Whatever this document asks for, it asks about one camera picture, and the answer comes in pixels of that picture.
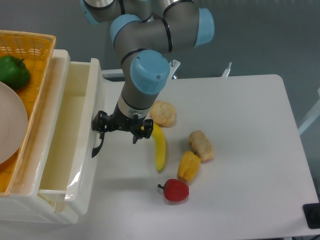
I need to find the black device at table edge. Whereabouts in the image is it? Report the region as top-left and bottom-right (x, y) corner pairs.
(302, 203), (320, 229)

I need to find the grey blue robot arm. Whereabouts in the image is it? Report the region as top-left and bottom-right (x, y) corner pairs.
(80, 0), (215, 141)

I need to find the red bell pepper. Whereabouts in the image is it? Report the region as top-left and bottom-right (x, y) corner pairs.
(157, 178), (190, 202)

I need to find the yellow bell pepper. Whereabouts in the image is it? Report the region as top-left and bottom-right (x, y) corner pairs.
(177, 150), (201, 183)

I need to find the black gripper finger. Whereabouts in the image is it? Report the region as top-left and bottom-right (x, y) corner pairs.
(131, 119), (154, 144)
(92, 110), (112, 139)

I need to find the green bell pepper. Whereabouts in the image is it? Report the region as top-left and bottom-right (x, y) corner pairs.
(0, 55), (31, 90)

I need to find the orange woven basket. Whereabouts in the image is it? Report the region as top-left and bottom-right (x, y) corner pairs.
(0, 30), (56, 197)

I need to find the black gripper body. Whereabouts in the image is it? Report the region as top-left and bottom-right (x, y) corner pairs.
(110, 105), (146, 133)

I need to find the rectangular bread loaf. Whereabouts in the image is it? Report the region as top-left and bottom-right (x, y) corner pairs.
(188, 130), (215, 162)

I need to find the round bread bun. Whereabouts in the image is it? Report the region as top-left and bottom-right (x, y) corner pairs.
(149, 100), (176, 128)

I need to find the beige round plate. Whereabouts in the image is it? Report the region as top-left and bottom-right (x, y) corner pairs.
(0, 83), (28, 163)

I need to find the yellow banana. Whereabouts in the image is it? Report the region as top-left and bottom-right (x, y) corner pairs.
(151, 123), (167, 172)

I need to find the white plastic drawer cabinet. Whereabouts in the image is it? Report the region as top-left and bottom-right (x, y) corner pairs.
(0, 48), (87, 225)

